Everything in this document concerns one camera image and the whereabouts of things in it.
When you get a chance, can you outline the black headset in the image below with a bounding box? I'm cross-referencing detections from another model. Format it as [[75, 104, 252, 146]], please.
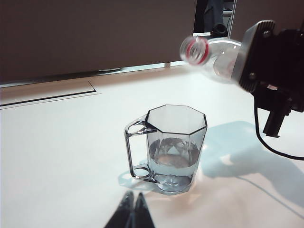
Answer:
[[212, 23, 228, 37]]

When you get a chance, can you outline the silver black wrist camera box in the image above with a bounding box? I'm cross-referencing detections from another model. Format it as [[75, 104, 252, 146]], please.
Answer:
[[231, 20, 277, 94]]

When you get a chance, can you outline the black camera cable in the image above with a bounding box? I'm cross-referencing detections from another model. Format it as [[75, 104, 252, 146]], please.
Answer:
[[253, 104, 304, 160]]

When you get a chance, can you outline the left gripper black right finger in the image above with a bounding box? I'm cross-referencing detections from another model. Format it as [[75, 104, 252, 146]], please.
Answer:
[[131, 191, 156, 228]]

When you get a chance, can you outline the narrow brown partition panel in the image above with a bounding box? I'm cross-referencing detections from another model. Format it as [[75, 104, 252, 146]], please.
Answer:
[[228, 0, 304, 41]]

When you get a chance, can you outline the wide brown partition panel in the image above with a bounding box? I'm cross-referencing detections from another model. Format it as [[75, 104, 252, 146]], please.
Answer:
[[0, 0, 198, 83]]

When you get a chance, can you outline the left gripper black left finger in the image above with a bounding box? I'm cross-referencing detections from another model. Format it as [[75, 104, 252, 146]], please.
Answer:
[[104, 190, 134, 228]]

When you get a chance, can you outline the dark hanging garment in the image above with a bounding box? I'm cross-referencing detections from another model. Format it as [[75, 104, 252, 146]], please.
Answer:
[[203, 0, 225, 32]]

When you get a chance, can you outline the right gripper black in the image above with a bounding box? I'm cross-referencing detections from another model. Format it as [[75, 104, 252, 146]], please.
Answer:
[[251, 28, 297, 138]]

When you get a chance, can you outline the transparent grey octagonal mug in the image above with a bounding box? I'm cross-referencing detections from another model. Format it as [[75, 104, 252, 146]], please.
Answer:
[[124, 104, 209, 194]]

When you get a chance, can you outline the clear plastic bottle red ring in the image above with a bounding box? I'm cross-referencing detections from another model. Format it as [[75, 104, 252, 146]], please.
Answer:
[[179, 35, 243, 86]]

